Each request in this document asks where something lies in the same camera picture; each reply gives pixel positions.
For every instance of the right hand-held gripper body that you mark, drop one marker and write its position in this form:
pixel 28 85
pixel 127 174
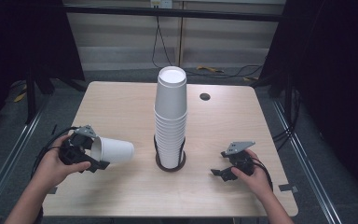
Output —
pixel 241 161

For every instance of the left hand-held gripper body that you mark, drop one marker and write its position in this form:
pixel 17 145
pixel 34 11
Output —
pixel 74 151

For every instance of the single white foam cup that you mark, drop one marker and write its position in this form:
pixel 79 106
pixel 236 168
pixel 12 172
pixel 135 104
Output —
pixel 116 150

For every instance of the stack of white foam cups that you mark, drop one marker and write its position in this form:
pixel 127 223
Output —
pixel 170 130

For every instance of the person's right hand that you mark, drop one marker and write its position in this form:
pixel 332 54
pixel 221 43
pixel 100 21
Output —
pixel 258 180

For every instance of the person's left hand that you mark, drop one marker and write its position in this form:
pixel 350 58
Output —
pixel 51 169

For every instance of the small black floor strip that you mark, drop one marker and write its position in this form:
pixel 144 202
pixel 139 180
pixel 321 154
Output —
pixel 54 128

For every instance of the grey tape piece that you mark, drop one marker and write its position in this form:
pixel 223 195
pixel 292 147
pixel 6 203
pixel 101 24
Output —
pixel 53 190
pixel 288 188

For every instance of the dark round table grommet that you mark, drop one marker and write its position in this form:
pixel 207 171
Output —
pixel 204 96

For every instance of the yellow floor tape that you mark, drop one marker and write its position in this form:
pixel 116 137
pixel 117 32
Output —
pixel 20 96

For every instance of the small yellow floor object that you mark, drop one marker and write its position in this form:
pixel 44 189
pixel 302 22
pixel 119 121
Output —
pixel 250 79

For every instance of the black curtain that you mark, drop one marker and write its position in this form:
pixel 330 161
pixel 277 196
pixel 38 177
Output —
pixel 18 40
pixel 338 77

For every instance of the black horizontal bar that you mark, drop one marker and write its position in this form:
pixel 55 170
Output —
pixel 174 13

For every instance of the aluminium floor rail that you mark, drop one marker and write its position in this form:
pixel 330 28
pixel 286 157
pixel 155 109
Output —
pixel 11 155
pixel 307 168

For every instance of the black stand post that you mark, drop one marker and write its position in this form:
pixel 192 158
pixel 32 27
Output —
pixel 31 96

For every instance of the white wall socket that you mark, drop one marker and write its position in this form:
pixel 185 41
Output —
pixel 161 3

